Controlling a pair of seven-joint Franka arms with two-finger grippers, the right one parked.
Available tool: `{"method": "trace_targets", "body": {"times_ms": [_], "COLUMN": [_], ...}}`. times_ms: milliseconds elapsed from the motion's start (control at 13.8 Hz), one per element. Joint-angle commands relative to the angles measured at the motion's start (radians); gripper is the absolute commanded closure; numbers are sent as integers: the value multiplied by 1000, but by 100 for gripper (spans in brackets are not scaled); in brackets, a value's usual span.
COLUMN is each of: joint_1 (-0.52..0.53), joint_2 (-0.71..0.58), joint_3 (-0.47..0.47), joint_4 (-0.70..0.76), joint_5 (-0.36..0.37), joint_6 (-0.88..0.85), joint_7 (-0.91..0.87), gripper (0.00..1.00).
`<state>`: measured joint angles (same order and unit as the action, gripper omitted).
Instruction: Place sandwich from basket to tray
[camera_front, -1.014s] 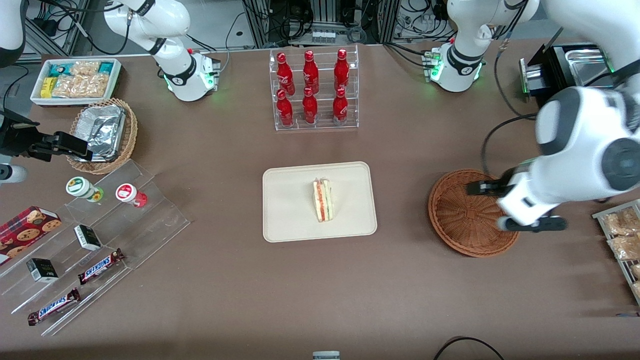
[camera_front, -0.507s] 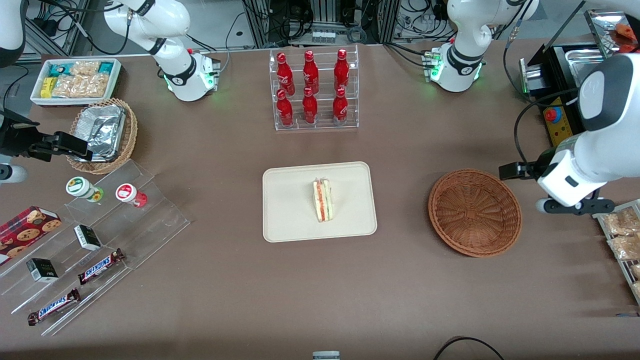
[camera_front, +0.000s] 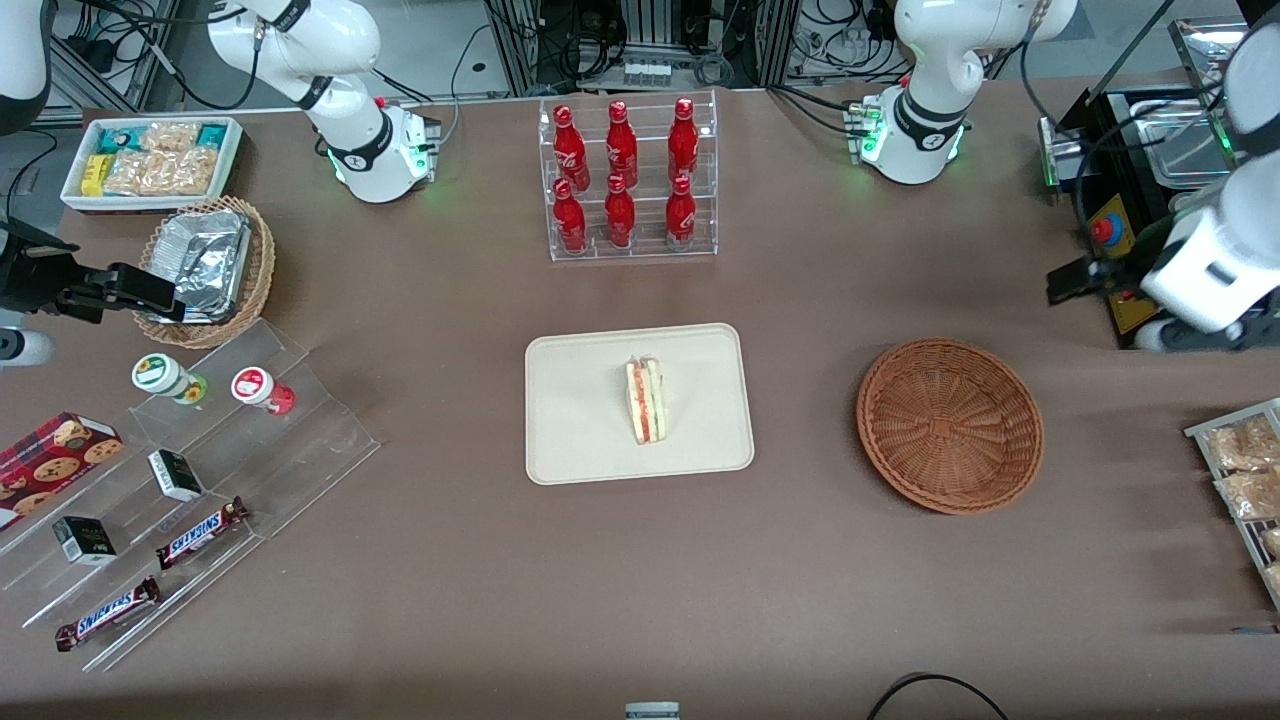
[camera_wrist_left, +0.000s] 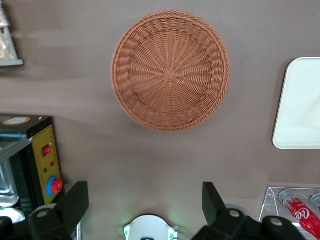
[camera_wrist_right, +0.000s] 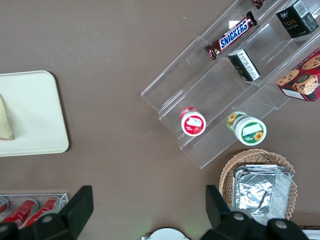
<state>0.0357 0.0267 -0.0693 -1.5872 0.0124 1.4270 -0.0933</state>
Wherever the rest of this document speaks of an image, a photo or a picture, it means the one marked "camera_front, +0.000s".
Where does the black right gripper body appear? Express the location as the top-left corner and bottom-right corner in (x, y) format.
(0, 225), (86, 313)

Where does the triangular layered sandwich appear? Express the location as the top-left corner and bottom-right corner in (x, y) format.
(625, 355), (669, 447)

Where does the aluminium foil tray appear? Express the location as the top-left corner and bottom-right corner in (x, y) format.
(150, 208), (253, 323)

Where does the light tan wicker basket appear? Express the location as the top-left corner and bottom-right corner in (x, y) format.
(132, 196), (277, 350)

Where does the brown round wicker basket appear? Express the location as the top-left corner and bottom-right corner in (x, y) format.
(856, 338), (1046, 516)

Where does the beige rectangular tray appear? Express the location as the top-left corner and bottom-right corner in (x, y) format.
(525, 322), (756, 487)

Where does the white plastic snack bin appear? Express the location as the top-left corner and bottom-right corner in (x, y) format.
(60, 115), (244, 214)

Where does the green lid sunflower cup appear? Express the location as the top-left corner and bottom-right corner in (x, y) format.
(131, 353), (209, 405)

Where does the steel food pan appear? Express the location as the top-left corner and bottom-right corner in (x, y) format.
(1130, 97), (1236, 186)

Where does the red lid yogurt cup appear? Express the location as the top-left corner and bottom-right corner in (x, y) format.
(231, 366), (296, 416)

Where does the black food warmer machine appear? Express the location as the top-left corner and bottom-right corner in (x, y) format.
(1038, 18), (1280, 351)

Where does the red chocolate chip cookie box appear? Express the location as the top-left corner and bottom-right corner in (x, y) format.
(0, 411), (125, 531)

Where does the small black carton box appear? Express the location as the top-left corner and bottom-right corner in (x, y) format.
(147, 449), (205, 503)
(52, 515), (118, 566)

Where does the clear acrylic stepped shelf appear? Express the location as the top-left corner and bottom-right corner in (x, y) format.
(0, 318), (382, 673)

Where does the Snickers chocolate bar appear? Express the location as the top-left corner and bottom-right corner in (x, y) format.
(54, 575), (162, 653)
(155, 497), (251, 571)

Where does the red cola bottle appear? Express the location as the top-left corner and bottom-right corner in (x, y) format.
(605, 100), (639, 186)
(604, 174), (637, 248)
(665, 174), (697, 251)
(553, 178), (588, 253)
(553, 104), (591, 191)
(668, 96), (700, 181)

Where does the clear acrylic bottle rack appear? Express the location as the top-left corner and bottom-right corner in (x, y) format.
(538, 88), (719, 263)

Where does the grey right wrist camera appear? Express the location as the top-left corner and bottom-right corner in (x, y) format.
(0, 330), (56, 369)

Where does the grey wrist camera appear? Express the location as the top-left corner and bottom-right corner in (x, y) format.
(0, 330), (56, 369)
(1133, 318), (1193, 353)

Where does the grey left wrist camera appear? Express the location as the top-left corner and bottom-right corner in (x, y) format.
(1133, 318), (1193, 353)

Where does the grey wire rack tray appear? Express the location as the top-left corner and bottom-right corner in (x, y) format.
(1184, 398), (1280, 613)

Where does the black looped cable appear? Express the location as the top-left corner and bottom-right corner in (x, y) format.
(865, 672), (1011, 720)

